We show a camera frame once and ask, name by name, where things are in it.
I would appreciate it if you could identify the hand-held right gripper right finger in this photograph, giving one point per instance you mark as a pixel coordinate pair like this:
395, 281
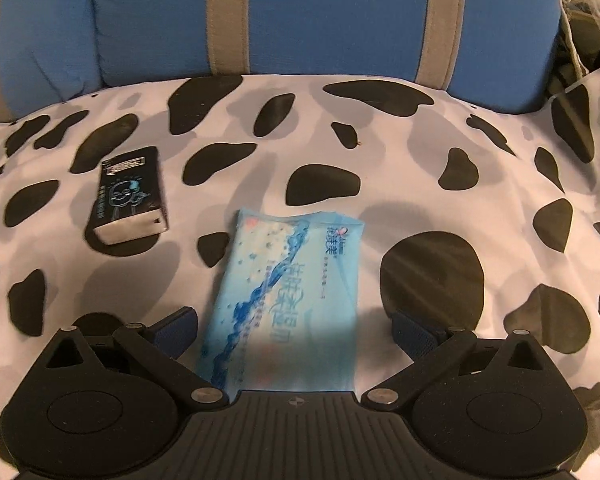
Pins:
410, 332

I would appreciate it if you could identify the blue pillow with beige stripe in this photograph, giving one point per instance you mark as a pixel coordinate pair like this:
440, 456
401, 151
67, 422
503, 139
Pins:
40, 35

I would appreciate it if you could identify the cow print blanket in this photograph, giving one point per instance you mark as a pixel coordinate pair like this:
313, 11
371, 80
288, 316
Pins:
430, 160

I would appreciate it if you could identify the black tissue pack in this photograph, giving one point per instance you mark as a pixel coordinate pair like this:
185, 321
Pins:
125, 195

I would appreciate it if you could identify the blue wet wipes pack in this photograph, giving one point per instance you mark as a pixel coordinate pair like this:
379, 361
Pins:
290, 300

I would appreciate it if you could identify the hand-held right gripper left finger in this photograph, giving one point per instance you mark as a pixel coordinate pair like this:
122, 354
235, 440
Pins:
177, 332

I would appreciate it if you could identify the large blue striped pillow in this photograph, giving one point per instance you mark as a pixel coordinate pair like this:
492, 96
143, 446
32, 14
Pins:
330, 20

